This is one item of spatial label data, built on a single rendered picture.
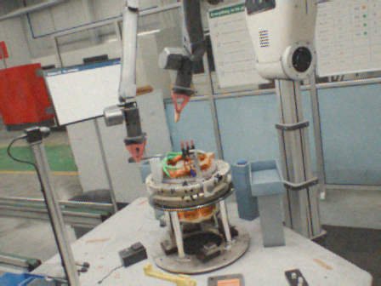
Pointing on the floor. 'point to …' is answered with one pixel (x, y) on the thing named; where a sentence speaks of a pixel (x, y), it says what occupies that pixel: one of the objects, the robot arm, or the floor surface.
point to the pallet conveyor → (80, 218)
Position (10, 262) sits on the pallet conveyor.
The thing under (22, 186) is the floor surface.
